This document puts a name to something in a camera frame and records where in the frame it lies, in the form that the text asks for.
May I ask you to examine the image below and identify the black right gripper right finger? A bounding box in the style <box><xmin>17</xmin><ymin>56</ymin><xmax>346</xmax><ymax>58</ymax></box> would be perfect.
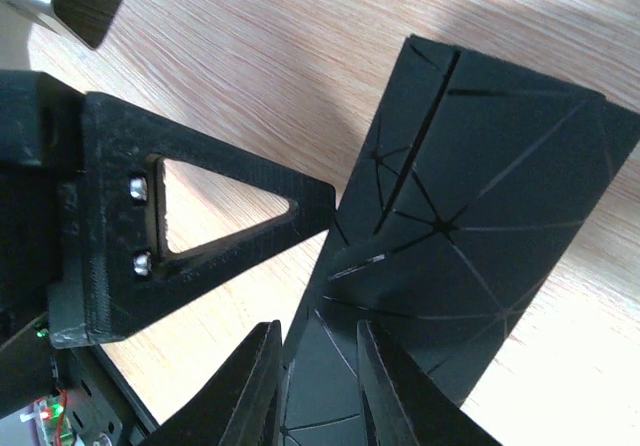
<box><xmin>357</xmin><ymin>320</ymin><xmax>498</xmax><ymax>445</ymax></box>

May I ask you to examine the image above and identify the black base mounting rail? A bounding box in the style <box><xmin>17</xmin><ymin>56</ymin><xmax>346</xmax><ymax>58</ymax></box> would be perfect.
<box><xmin>54</xmin><ymin>346</ymin><xmax>159</xmax><ymax>445</ymax></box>

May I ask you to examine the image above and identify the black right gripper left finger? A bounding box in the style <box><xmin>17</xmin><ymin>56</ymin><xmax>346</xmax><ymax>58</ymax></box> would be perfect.
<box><xmin>143</xmin><ymin>320</ymin><xmax>282</xmax><ymax>445</ymax></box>

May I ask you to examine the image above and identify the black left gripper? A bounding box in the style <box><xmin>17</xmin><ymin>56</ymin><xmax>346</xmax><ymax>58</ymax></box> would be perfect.
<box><xmin>1</xmin><ymin>69</ymin><xmax>336</xmax><ymax>349</ymax></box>

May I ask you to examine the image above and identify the black glasses case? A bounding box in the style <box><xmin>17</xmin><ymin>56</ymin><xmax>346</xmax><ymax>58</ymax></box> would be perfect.
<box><xmin>279</xmin><ymin>36</ymin><xmax>639</xmax><ymax>445</ymax></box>

